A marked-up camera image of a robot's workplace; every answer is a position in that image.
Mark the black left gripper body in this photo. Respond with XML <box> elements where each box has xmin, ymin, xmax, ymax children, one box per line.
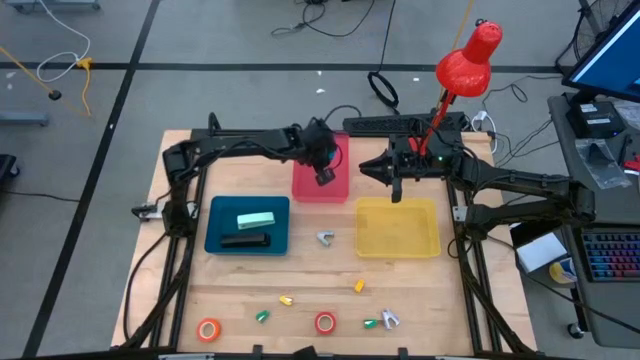
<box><xmin>299</xmin><ymin>118</ymin><xmax>341</xmax><ymax>188</ymax></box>

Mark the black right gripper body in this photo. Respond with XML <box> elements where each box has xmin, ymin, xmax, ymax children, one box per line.
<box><xmin>386</xmin><ymin>133</ymin><xmax>437</xmax><ymax>204</ymax></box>

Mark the mint green stapler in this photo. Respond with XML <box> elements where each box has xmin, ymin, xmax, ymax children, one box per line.
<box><xmin>236</xmin><ymin>211</ymin><xmax>277</xmax><ymax>231</ymax></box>

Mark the black stapler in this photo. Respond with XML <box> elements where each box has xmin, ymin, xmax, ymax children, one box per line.
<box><xmin>219</xmin><ymin>232</ymin><xmax>272</xmax><ymax>250</ymax></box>

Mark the red tape roll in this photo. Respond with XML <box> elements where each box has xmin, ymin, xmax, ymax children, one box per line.
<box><xmin>313</xmin><ymin>311</ymin><xmax>338</xmax><ymax>336</ymax></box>

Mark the orange tape roll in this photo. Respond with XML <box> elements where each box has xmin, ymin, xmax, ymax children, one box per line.
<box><xmin>196</xmin><ymin>317</ymin><xmax>223</xmax><ymax>344</ymax></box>

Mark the black power strip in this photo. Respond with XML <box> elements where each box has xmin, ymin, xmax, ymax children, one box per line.
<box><xmin>342</xmin><ymin>112</ymin><xmax>467</xmax><ymax>137</ymax></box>

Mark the pink plastic tray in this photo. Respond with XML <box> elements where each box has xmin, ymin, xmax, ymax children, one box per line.
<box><xmin>291</xmin><ymin>130</ymin><xmax>351</xmax><ymax>204</ymax></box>

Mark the yellow plastic tray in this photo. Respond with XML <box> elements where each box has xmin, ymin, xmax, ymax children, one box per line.
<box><xmin>354</xmin><ymin>195</ymin><xmax>442</xmax><ymax>260</ymax></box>

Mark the white power adapter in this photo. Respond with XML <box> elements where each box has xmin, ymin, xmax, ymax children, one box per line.
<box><xmin>471</xmin><ymin>109</ymin><xmax>497</xmax><ymax>135</ymax></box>

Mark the red desk lamp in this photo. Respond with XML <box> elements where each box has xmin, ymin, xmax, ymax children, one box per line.
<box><xmin>407</xmin><ymin>19</ymin><xmax>504</xmax><ymax>157</ymax></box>

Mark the blue plastic tray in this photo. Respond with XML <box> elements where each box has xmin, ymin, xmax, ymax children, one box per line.
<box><xmin>203</xmin><ymin>195</ymin><xmax>291</xmax><ymax>257</ymax></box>

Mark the white box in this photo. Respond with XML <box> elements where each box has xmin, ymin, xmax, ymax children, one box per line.
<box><xmin>516</xmin><ymin>232</ymin><xmax>569</xmax><ymax>274</ymax></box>

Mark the yellow and blue roll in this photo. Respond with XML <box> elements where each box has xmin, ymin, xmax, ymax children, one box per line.
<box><xmin>548</xmin><ymin>257</ymin><xmax>579</xmax><ymax>285</ymax></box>

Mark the black box with labels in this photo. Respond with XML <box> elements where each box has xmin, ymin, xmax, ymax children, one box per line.
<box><xmin>566</xmin><ymin>101</ymin><xmax>626</xmax><ymax>140</ymax></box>

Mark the clear plastic bag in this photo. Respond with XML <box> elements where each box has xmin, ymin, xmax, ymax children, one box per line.
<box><xmin>574</xmin><ymin>138</ymin><xmax>632</xmax><ymax>190</ymax></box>

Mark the grey side desk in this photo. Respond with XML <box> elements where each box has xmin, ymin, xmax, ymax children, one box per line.
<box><xmin>547</xmin><ymin>92</ymin><xmax>640</xmax><ymax>350</ymax></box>

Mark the black floor fan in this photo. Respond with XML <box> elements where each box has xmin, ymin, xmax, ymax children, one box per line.
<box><xmin>554</xmin><ymin>0</ymin><xmax>636</xmax><ymax>76</ymax></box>

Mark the backlit black keyboard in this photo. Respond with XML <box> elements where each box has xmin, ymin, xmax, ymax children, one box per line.
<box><xmin>581</xmin><ymin>230</ymin><xmax>640</xmax><ymax>283</ymax></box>

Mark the black computer monitor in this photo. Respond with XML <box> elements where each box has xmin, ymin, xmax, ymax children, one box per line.
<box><xmin>562</xmin><ymin>0</ymin><xmax>640</xmax><ymax>105</ymax></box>

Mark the grey floor beam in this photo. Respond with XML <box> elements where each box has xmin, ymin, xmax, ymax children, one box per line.
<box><xmin>0</xmin><ymin>111</ymin><xmax>50</xmax><ymax>127</ymax></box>

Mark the grey cart base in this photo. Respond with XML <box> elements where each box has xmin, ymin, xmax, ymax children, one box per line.
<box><xmin>5</xmin><ymin>0</ymin><xmax>102</xmax><ymax>15</ymax></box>

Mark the black floor object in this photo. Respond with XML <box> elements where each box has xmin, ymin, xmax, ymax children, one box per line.
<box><xmin>0</xmin><ymin>153</ymin><xmax>20</xmax><ymax>190</ymax></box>

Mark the black coiled cable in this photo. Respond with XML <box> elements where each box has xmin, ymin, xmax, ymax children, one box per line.
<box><xmin>367</xmin><ymin>0</ymin><xmax>401</xmax><ymax>115</ymax></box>

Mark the black aluminium table frame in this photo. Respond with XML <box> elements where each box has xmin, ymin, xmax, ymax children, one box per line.
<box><xmin>119</xmin><ymin>112</ymin><xmax>539</xmax><ymax>360</ymax></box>

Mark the yellow floor cable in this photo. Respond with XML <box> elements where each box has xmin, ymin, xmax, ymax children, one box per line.
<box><xmin>0</xmin><ymin>46</ymin><xmax>95</xmax><ymax>117</ymax></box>

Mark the white floor cable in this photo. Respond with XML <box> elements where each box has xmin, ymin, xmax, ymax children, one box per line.
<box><xmin>35</xmin><ymin>0</ymin><xmax>93</xmax><ymax>84</ymax></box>

